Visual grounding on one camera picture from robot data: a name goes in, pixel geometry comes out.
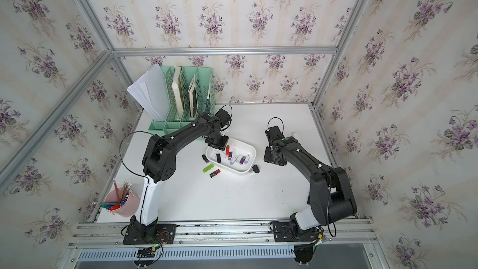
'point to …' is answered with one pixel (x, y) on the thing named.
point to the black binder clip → (255, 168)
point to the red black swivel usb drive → (212, 174)
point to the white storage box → (238, 157)
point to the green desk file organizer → (205, 81)
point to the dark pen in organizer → (208, 103)
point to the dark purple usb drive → (243, 159)
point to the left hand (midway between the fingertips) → (224, 148)
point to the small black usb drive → (205, 158)
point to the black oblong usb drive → (218, 157)
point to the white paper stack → (150, 91)
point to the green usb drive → (208, 168)
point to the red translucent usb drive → (227, 151)
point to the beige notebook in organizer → (193, 98)
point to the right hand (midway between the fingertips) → (273, 158)
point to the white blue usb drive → (248, 157)
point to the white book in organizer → (176, 87)
